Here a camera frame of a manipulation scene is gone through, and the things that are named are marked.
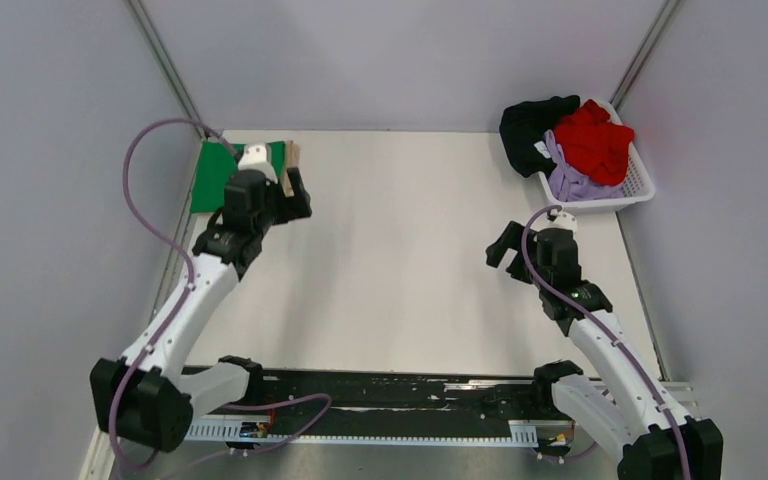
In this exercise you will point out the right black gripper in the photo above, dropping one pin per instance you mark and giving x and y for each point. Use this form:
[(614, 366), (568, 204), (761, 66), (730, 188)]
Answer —
[(510, 239)]

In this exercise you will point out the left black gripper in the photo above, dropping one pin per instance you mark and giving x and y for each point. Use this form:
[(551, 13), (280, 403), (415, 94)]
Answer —
[(293, 206)]

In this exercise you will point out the green t shirt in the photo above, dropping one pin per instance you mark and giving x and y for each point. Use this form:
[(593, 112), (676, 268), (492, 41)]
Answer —
[(214, 168)]

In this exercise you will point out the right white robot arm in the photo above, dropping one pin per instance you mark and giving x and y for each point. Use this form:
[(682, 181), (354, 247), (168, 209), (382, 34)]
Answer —
[(633, 417)]

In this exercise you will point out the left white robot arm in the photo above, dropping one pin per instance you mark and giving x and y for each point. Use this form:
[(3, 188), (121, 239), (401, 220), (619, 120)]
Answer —
[(145, 396)]

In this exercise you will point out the folded beige t shirt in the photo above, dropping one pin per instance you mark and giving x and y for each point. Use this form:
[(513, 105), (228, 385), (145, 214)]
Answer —
[(291, 160)]

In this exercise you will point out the lilac t shirt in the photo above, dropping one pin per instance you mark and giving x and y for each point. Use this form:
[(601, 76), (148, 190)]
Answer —
[(567, 184)]

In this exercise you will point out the black t shirt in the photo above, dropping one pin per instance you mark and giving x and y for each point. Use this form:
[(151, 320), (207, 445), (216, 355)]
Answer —
[(522, 128)]

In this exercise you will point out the red t shirt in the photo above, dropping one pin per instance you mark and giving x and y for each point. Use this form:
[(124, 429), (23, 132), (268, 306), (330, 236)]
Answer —
[(594, 145)]

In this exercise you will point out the white laundry basket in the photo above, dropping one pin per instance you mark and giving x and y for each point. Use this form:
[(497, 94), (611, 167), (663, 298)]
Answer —
[(636, 188)]

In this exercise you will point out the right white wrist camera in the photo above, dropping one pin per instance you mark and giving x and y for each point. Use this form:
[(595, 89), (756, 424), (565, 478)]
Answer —
[(561, 219)]

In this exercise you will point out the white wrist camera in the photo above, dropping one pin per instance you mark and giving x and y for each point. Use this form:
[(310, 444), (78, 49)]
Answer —
[(561, 219), (257, 156)]

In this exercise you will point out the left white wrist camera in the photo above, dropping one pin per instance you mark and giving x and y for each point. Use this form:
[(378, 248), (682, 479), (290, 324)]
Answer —
[(257, 156)]

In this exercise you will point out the white slotted cable duct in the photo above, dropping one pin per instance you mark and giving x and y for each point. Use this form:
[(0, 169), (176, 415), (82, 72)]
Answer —
[(226, 430)]

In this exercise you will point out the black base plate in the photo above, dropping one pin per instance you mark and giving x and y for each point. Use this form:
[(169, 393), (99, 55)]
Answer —
[(390, 403)]

